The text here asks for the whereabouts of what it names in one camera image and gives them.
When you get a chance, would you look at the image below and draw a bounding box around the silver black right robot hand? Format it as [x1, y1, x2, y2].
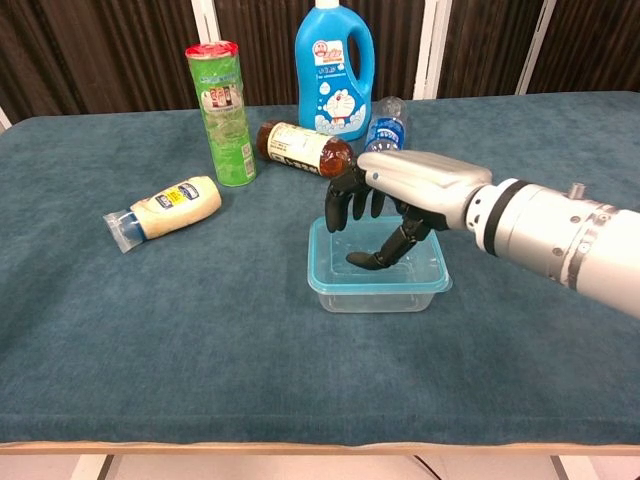
[324, 149, 494, 272]

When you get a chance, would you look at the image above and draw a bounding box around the blue container lid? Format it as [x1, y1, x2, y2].
[306, 215, 454, 297]

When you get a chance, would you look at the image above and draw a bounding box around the clear plastic container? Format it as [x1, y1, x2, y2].
[312, 279, 449, 315]

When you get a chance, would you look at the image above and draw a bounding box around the green chips can red lid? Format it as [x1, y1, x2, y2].
[184, 41, 258, 188]

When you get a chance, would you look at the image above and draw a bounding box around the clear water bottle blue label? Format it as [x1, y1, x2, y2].
[363, 96, 409, 154]

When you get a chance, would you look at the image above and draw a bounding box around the brown tea bottle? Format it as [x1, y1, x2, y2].
[256, 120, 359, 180]

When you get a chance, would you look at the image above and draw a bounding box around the blue cartoon detergent bottle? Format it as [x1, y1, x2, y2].
[294, 0, 376, 143]

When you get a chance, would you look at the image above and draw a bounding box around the dark slatted partition panel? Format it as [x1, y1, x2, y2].
[207, 0, 439, 109]
[517, 0, 640, 95]
[424, 0, 549, 100]
[0, 0, 214, 125]

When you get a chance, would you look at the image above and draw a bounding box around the cream mayonnaise squeeze bottle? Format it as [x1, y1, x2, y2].
[102, 175, 223, 254]

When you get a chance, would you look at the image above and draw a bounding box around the teal table cloth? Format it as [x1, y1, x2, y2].
[0, 90, 640, 447]

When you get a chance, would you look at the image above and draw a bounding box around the white table leg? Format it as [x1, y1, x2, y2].
[549, 454, 600, 480]
[72, 453, 117, 480]

